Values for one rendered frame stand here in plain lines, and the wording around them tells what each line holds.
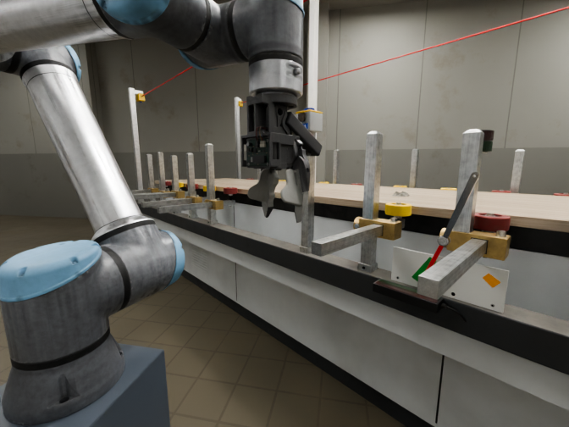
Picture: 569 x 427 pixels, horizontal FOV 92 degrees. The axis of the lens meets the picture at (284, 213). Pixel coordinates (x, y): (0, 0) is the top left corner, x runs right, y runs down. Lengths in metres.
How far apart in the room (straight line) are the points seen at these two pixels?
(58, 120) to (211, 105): 4.41
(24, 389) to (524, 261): 1.15
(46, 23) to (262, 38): 0.34
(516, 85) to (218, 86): 4.45
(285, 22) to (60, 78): 0.62
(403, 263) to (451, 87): 4.29
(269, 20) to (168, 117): 5.12
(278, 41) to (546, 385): 0.87
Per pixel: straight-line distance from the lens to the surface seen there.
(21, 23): 0.69
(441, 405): 1.29
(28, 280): 0.61
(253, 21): 0.51
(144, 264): 0.69
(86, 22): 0.56
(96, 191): 0.77
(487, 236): 0.77
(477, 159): 0.77
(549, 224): 0.93
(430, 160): 4.78
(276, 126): 0.48
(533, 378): 0.90
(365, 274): 0.90
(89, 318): 0.65
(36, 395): 0.69
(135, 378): 0.72
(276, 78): 0.46
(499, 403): 1.21
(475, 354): 0.91
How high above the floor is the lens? 1.02
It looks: 10 degrees down
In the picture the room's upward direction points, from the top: straight up
